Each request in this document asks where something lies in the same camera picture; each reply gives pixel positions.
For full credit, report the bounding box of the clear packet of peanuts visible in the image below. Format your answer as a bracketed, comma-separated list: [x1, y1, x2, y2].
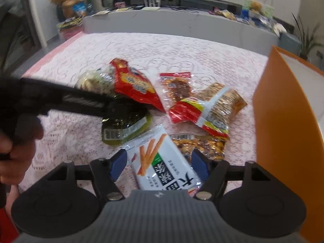
[169, 133, 227, 161]

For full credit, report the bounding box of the white packet with orange sticks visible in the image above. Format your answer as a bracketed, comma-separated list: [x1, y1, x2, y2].
[121, 125, 203, 198]

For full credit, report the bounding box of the glass sliding door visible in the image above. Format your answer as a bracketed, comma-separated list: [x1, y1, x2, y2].
[0, 0, 38, 78]

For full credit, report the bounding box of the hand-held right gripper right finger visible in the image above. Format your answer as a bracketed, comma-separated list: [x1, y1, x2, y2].
[190, 149, 273, 200]

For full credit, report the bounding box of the pink basket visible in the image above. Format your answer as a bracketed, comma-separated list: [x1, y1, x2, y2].
[58, 27, 84, 40]

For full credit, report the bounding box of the pink lace tablecloth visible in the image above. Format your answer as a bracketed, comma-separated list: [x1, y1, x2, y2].
[18, 32, 269, 198]

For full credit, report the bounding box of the person's left hand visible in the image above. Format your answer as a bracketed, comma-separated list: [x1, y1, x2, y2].
[0, 124, 44, 186]

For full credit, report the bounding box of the red and white cracker packet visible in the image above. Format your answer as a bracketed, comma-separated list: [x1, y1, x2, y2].
[168, 82, 247, 140]

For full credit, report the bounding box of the stack of colourful packets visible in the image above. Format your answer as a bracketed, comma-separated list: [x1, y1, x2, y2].
[57, 17, 83, 30]

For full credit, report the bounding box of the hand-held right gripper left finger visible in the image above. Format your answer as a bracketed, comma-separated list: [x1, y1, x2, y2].
[46, 149, 127, 202]

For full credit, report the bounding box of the green and white gift box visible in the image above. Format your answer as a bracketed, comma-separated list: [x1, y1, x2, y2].
[244, 0, 275, 18]

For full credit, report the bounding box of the red snack packet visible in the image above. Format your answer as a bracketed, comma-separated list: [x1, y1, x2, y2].
[110, 58, 166, 113]

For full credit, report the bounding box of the pile of small snack packets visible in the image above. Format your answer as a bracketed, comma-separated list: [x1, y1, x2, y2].
[210, 7, 237, 21]

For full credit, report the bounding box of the red garment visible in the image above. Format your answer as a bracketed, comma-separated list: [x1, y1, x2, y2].
[0, 207, 20, 243]

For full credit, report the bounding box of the golden vase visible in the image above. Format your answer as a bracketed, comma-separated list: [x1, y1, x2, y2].
[62, 0, 77, 19]

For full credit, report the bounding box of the grey TV cabinet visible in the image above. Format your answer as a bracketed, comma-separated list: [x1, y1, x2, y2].
[82, 0, 279, 56]

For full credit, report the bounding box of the black vase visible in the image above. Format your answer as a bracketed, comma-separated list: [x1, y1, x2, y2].
[56, 5, 66, 22]

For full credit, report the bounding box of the white round appliance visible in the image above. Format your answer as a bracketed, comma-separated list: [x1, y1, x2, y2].
[273, 23, 288, 35]

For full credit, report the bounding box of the clear packet of pale snacks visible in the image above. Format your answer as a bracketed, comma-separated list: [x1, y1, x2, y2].
[75, 64, 117, 97]

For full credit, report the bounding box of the orange storage box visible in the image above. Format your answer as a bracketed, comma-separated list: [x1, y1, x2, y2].
[252, 45, 324, 243]

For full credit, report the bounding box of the grey trash bin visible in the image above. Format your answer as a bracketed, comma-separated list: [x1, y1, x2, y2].
[278, 32, 303, 54]

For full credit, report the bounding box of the tall potted plant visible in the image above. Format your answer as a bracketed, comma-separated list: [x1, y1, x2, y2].
[291, 13, 322, 59]

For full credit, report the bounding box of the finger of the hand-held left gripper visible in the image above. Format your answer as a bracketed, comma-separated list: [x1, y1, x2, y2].
[59, 85, 112, 120]

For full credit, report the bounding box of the clear packet of brown meat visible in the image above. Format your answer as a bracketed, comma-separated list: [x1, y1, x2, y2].
[159, 71, 196, 112]

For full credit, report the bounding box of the blue snack bag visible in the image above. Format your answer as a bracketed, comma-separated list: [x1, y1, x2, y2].
[73, 2, 88, 17]

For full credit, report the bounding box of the dark green seaweed packet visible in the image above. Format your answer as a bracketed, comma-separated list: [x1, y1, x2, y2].
[101, 96, 154, 148]

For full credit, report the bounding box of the white router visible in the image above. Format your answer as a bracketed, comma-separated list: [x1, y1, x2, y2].
[141, 0, 162, 11]

